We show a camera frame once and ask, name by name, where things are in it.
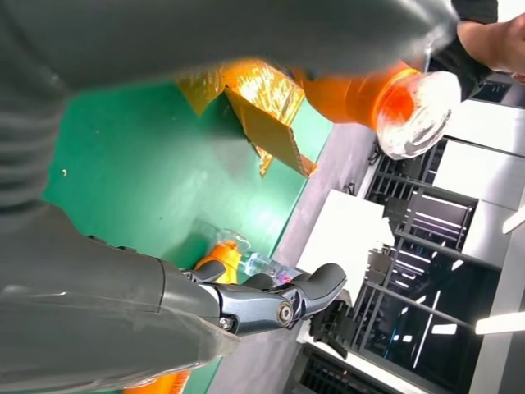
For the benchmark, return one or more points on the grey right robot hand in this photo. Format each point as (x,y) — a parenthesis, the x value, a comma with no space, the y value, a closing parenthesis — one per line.
(81,326)

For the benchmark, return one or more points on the clear water bottle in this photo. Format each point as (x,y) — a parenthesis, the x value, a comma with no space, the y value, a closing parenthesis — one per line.
(266,266)

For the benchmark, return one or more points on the green table mat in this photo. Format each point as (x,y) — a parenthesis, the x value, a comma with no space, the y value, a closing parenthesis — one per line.
(143,163)

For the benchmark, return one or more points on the black office chair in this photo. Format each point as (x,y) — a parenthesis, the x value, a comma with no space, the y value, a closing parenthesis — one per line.
(332,326)

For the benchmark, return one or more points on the yellow wrapped cardboard sheet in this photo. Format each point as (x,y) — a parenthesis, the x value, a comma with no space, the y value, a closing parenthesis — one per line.
(262,92)

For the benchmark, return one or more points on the black framed glass partition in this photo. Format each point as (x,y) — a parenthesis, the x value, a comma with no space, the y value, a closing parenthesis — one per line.
(431,304)

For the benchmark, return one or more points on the seated person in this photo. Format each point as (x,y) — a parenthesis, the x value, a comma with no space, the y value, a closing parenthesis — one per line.
(492,49)

